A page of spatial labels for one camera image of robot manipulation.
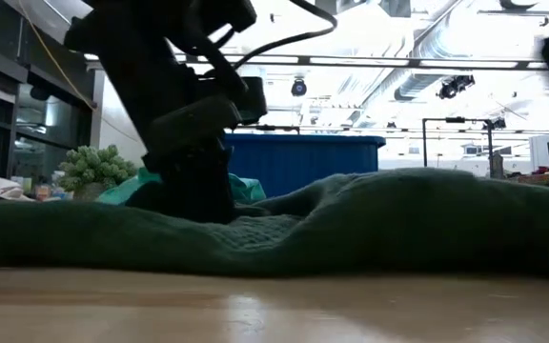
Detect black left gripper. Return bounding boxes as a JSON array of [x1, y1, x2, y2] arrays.
[[141, 75, 269, 225]]

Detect teal shirt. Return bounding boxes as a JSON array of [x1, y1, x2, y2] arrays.
[[95, 166, 268, 206]]

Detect dark green knit garment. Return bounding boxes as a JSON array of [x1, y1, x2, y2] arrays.
[[0, 166, 549, 282]]

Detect potted green succulent plant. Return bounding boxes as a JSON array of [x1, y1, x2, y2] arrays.
[[57, 144, 138, 202]]

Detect blue plastic bin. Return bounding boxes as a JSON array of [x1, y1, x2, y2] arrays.
[[223, 132, 387, 199]]

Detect black metal gantry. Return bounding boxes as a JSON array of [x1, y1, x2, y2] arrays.
[[421, 116, 507, 180]]

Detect black ceiling spotlight cluster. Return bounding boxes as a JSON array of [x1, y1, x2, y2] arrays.
[[436, 73, 476, 100]]

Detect wooden workbench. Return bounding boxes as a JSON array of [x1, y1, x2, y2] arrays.
[[505, 166, 549, 190]]

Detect black hanging reel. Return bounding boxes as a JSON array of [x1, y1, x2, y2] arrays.
[[290, 77, 309, 97]]

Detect white crumpled cloth pile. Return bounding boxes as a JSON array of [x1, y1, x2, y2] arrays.
[[0, 173, 35, 204]]

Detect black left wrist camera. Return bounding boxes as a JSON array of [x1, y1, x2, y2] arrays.
[[193, 0, 258, 34]]

